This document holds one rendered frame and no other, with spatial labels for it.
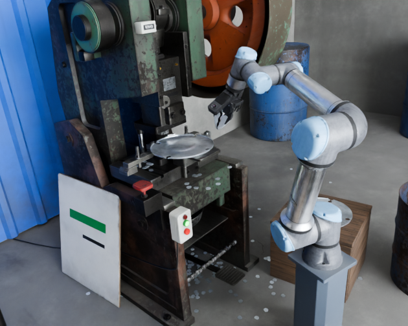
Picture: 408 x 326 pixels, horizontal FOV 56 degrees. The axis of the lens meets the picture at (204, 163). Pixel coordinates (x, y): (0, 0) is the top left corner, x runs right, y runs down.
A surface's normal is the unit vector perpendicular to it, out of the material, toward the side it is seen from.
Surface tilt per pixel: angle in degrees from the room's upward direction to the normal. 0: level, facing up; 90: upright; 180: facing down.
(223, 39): 90
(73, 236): 78
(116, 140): 90
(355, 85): 90
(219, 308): 0
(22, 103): 90
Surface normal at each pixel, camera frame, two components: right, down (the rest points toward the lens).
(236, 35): -0.66, 0.35
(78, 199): -0.61, 0.17
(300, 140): -0.90, 0.11
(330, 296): 0.54, 0.32
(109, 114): 0.75, 0.22
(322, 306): -0.21, 0.42
